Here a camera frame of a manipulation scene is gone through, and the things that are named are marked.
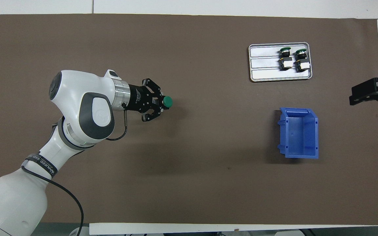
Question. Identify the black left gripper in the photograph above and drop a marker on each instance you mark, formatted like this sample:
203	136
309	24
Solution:
139	98

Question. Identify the green push button switch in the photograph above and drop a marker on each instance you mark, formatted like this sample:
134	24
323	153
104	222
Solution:
285	60
302	62
167	102

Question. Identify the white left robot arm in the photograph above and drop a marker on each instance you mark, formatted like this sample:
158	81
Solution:
77	98

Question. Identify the blue plastic storage bin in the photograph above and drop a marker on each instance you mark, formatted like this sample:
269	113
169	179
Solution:
299	134

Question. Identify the brown table mat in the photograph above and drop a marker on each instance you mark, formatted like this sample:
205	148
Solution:
208	164

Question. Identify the silver metal tray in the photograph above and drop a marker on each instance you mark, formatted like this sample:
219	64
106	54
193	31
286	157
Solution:
264	65

